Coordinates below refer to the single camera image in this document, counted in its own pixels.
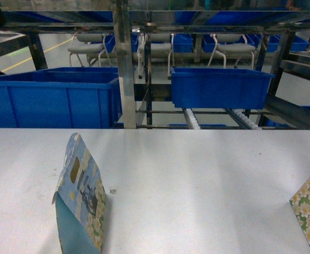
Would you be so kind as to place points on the grey office chair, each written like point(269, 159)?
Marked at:
point(159, 43)

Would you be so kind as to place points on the blue bin on rollers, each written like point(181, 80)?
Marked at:
point(219, 88)

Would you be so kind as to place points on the large blue bin left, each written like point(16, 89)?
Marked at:
point(65, 98)

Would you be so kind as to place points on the steel rack post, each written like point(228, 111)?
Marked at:
point(122, 33)

